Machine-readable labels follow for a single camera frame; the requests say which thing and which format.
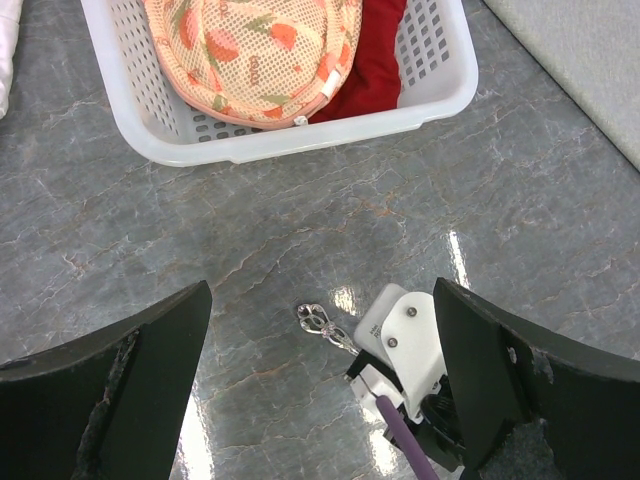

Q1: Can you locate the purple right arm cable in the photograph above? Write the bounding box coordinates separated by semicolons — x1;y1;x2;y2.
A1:
375;392;441;480

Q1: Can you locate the grey-green cloth napkin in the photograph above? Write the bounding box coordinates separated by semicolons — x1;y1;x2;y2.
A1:
486;0;639;167

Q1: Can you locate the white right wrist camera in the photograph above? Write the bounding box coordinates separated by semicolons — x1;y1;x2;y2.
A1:
354;283;446;423

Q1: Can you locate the white cloth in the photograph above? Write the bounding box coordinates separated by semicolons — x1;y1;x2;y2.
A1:
0;0;23;119

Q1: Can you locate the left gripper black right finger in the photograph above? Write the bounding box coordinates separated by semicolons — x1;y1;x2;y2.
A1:
433;278;639;479

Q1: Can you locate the red cloth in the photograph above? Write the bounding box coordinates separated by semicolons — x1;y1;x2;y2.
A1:
310;0;407;124

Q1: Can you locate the floral mesh laundry bag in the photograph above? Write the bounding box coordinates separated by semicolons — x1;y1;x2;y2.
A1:
143;0;362;130

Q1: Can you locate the white perforated plastic basket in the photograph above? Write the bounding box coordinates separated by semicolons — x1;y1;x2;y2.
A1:
82;1;478;167

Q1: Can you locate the ornate silver fork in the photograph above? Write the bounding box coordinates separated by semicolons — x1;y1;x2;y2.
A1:
296;303;360;357

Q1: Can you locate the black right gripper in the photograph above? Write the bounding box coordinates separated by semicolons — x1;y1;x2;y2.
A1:
346;350;465;472

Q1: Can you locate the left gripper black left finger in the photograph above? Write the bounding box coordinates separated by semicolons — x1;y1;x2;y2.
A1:
1;281;212;479

